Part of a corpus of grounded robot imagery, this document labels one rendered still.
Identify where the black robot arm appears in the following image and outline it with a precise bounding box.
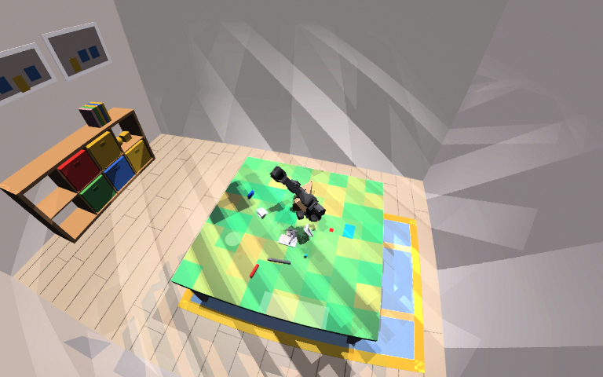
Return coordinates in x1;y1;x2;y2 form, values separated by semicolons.
270;166;326;222

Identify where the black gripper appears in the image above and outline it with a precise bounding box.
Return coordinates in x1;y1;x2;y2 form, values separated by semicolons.
296;208;312;221

